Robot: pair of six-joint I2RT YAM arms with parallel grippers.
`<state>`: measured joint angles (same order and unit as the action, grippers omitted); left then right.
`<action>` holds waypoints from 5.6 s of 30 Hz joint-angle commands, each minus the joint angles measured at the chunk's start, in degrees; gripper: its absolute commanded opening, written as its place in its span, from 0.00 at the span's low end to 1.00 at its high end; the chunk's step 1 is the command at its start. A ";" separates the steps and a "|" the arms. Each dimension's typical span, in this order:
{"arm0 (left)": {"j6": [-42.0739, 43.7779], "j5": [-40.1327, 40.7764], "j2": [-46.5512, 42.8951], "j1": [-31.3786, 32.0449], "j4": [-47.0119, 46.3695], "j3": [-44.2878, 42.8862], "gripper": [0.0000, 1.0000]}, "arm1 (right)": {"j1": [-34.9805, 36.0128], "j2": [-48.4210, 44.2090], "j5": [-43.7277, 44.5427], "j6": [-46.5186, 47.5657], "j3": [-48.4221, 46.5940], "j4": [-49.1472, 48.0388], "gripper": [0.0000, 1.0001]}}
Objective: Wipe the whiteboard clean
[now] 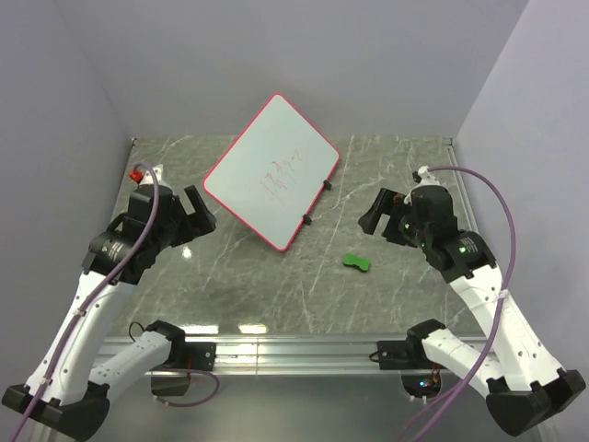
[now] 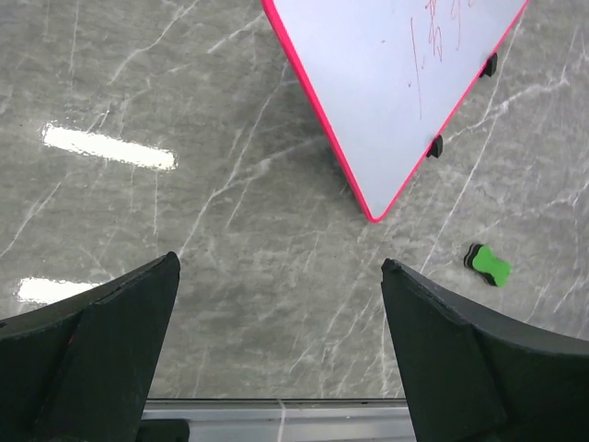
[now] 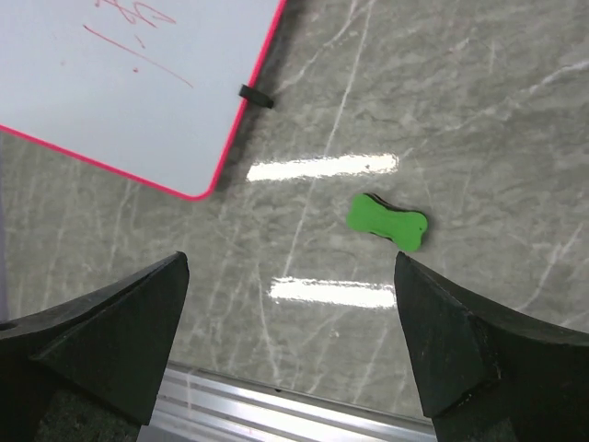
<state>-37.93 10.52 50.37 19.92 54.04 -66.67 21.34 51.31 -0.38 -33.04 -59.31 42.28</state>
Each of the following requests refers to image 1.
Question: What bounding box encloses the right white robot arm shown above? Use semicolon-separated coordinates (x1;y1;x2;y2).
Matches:
358;185;586;436

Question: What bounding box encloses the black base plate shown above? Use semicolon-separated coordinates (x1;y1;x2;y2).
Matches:
368;340;414;370
186;342;216;372

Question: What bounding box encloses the pink framed whiteboard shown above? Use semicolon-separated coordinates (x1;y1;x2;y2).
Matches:
202;94;341;251

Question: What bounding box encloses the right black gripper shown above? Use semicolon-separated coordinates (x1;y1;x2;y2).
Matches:
358;187;432;250

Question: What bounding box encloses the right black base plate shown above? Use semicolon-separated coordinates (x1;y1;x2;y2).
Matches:
368;340;414;370

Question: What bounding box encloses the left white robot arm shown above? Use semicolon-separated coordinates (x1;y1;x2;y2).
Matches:
2;181;215;441

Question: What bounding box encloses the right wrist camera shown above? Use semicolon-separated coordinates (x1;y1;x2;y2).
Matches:
403;166;442;205

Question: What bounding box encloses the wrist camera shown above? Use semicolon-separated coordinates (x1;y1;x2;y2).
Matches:
128;164;172;189
403;166;442;205

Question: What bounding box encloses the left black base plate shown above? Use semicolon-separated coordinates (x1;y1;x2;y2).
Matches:
186;342;216;372

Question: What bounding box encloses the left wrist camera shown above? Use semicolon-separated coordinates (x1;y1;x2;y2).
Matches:
128;164;172;189

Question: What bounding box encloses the green whiteboard eraser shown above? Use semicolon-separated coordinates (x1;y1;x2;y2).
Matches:
342;252;371;273

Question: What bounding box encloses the aluminium front rail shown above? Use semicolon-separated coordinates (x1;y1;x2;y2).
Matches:
96;334;493;377

